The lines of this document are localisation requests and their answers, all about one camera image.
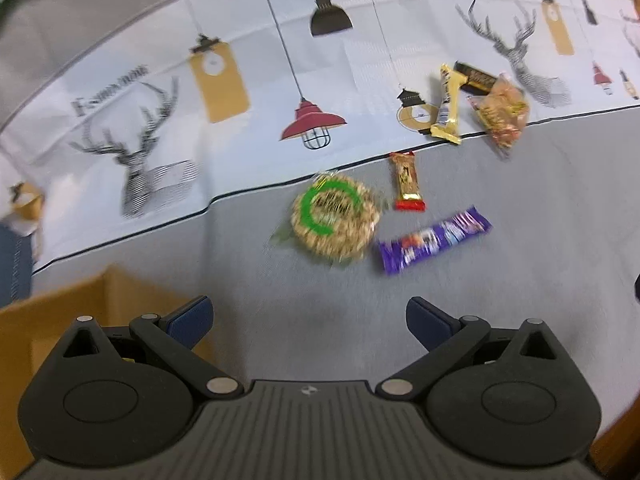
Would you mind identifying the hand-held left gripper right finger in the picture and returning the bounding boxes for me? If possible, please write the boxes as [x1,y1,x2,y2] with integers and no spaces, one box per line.
[375,297,558,401]

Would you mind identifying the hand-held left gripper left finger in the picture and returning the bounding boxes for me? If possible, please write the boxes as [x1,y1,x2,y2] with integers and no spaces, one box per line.
[60,296,246,401]

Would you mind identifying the purple chocolate bar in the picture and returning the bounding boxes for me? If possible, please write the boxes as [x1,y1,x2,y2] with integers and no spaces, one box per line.
[377,207,493,276]

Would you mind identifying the round peanut cake green label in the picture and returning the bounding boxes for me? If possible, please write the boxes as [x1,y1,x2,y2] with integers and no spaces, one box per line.
[272,172,388,266]

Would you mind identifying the small red brown snack bar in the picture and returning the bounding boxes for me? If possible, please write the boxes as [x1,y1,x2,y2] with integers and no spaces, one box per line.
[389,151,427,212]

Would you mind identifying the brown cardboard box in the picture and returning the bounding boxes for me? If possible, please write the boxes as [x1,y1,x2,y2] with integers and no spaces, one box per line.
[0,265,216,480]

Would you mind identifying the gold white snack bar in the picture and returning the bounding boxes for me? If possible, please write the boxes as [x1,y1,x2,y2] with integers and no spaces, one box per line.
[430,64,468,146]

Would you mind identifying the clear orange snack packet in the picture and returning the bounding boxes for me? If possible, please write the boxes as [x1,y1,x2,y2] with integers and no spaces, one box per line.
[472,74,531,160]

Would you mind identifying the black chocolate packet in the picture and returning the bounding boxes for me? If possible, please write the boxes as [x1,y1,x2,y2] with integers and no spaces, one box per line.
[454,61,500,96]

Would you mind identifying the grey printed bed sheet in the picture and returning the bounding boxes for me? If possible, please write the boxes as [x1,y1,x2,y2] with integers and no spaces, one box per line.
[0,0,640,461]

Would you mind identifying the blue sofa armrest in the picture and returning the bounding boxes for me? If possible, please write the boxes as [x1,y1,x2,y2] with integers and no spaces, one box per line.
[0,222,38,308]

